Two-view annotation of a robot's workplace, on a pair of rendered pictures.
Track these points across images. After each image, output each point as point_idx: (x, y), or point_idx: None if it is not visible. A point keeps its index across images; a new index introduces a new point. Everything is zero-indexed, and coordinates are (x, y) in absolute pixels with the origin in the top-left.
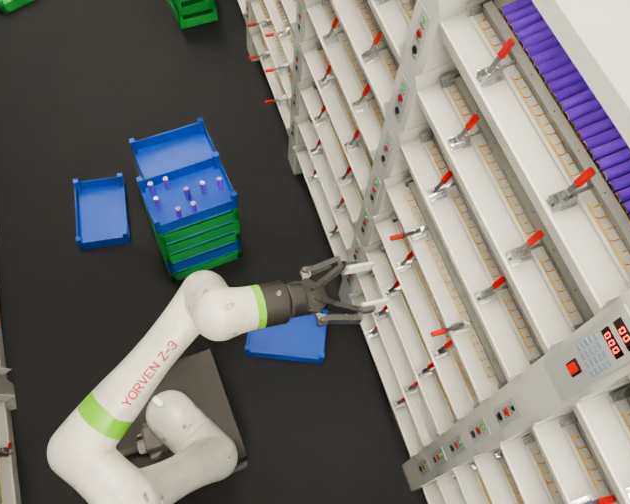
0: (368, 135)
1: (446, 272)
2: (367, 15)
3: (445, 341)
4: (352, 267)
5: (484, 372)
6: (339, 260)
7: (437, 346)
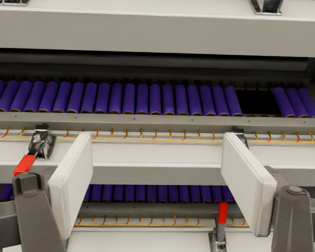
0: None
1: (136, 133)
2: None
3: (203, 230)
4: (69, 171)
5: None
6: None
7: (207, 245)
